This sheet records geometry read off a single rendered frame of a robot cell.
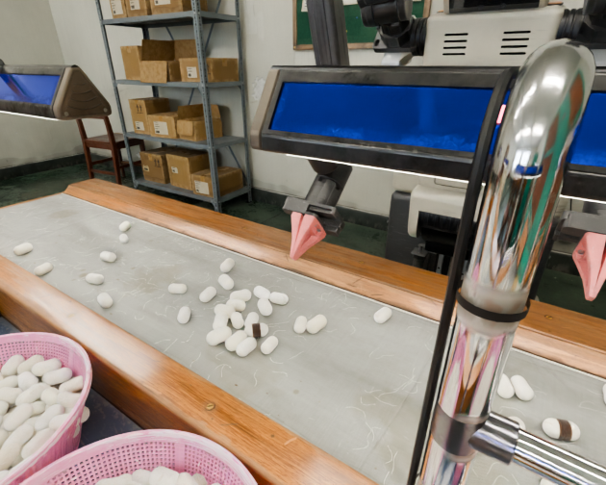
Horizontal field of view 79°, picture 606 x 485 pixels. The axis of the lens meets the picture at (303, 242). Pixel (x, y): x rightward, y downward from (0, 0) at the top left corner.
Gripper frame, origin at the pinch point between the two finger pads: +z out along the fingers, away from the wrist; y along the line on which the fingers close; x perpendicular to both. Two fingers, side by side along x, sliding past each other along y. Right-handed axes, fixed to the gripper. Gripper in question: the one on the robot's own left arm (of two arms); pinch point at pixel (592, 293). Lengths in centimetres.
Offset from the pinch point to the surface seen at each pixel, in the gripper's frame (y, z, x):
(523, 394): -4.1, 14.4, 1.6
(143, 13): -274, -147, 51
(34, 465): -44, 43, -22
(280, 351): -34.1, 22.3, -2.9
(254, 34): -209, -174, 89
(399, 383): -17.6, 19.4, -0.6
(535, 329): -3.9, 3.9, 9.1
